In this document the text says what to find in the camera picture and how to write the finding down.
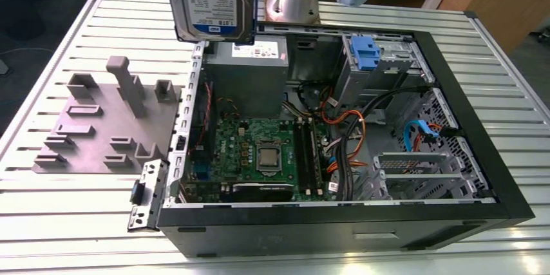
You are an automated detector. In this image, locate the green motherboard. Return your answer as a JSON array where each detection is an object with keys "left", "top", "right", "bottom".
[{"left": 181, "top": 117, "right": 340, "bottom": 204}]

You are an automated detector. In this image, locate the metal disk bay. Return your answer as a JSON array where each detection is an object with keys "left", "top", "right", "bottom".
[{"left": 371, "top": 151, "right": 477, "bottom": 201}]

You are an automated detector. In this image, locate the grey power supply unit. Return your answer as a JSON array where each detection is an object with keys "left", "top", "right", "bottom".
[{"left": 201, "top": 35, "right": 289, "bottom": 120}]

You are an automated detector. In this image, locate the black cable bundle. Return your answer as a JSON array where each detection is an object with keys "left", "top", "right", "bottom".
[{"left": 333, "top": 85, "right": 431, "bottom": 201}]

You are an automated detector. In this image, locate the CPU socket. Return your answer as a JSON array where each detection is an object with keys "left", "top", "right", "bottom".
[{"left": 253, "top": 139, "right": 285, "bottom": 178}]

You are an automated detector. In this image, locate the silver CPU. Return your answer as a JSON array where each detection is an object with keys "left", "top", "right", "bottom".
[{"left": 257, "top": 148, "right": 280, "bottom": 166}]

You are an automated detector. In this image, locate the metal card retention bracket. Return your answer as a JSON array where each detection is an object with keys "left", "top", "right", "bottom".
[{"left": 126, "top": 158, "right": 169, "bottom": 232}]

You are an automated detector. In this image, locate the metal drive cage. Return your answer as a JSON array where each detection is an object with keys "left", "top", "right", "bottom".
[{"left": 333, "top": 32, "right": 433, "bottom": 108}]

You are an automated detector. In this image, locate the hard disk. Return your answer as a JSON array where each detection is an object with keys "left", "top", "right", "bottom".
[{"left": 160, "top": 0, "right": 264, "bottom": 44}]

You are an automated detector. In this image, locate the black graphics card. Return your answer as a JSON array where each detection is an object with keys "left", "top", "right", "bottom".
[{"left": 218, "top": 182, "right": 297, "bottom": 204}]

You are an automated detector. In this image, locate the black chair caster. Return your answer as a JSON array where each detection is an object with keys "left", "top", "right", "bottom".
[{"left": 528, "top": 22, "right": 550, "bottom": 44}]

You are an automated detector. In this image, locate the grey parts rack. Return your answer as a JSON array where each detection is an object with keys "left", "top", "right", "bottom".
[{"left": 32, "top": 55, "right": 181, "bottom": 176}]

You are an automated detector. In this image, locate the blue plastic drive latch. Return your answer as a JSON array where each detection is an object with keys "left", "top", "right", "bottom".
[{"left": 349, "top": 35, "right": 381, "bottom": 71}]

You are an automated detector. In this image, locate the blue data wire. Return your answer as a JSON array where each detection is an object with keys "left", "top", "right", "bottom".
[{"left": 401, "top": 119, "right": 440, "bottom": 153}]

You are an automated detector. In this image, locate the black RAM slot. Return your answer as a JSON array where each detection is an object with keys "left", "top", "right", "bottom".
[
  {"left": 309, "top": 119, "right": 327, "bottom": 196},
  {"left": 295, "top": 119, "right": 313, "bottom": 196}
]

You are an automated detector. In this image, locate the black PC case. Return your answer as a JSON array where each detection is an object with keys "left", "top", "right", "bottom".
[{"left": 156, "top": 20, "right": 536, "bottom": 259}]

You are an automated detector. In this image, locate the orange yellow wire bundle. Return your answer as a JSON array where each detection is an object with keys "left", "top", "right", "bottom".
[{"left": 319, "top": 109, "right": 371, "bottom": 176}]

